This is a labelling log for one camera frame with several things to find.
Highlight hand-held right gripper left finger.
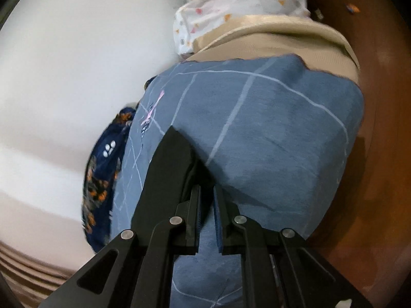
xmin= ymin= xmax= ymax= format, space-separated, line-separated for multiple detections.
xmin=40 ymin=184 xmax=203 ymax=308

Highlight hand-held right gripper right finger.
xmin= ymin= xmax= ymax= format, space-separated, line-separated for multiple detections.
xmin=213 ymin=186 xmax=375 ymax=308

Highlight black pants with orange lining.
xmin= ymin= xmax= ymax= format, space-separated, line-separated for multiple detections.
xmin=131 ymin=125 xmax=216 ymax=232

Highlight navy floral cloth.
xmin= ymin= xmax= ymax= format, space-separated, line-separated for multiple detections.
xmin=80 ymin=106 xmax=137 ymax=254

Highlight blue checked blanket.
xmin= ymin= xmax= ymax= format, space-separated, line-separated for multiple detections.
xmin=111 ymin=54 xmax=365 ymax=308

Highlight wooden slatted panel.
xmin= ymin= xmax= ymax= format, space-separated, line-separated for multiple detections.
xmin=0 ymin=242 xmax=76 ymax=299

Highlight beige cloth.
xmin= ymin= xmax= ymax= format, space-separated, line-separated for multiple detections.
xmin=186 ymin=14 xmax=360 ymax=84

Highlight white cloth with small triangles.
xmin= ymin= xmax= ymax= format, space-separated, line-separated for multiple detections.
xmin=162 ymin=0 xmax=312 ymax=55

